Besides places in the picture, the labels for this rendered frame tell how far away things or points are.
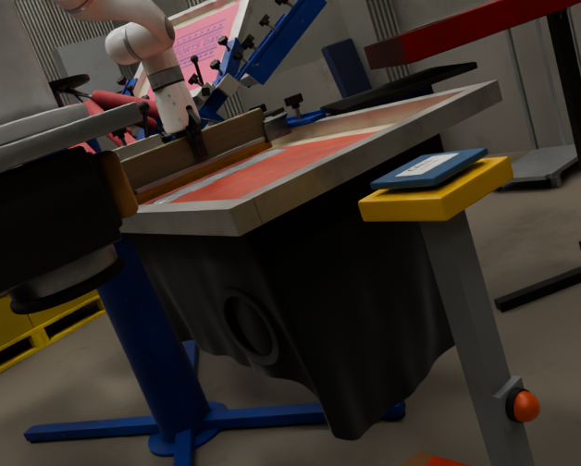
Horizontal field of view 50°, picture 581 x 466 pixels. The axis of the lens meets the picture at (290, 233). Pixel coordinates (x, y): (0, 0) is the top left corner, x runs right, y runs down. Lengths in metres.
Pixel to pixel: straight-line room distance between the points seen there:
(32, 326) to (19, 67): 3.92
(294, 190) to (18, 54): 0.50
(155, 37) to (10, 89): 0.93
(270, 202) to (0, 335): 3.52
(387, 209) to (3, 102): 0.46
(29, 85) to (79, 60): 9.37
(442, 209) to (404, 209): 0.05
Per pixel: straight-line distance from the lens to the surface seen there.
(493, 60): 4.86
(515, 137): 4.93
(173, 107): 1.38
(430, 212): 0.67
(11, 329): 4.24
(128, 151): 1.66
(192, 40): 3.13
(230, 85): 1.87
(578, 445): 1.84
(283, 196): 0.82
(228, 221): 0.79
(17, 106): 0.38
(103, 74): 9.81
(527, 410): 0.83
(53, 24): 10.13
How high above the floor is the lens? 1.13
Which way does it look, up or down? 14 degrees down
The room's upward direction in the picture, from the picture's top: 19 degrees counter-clockwise
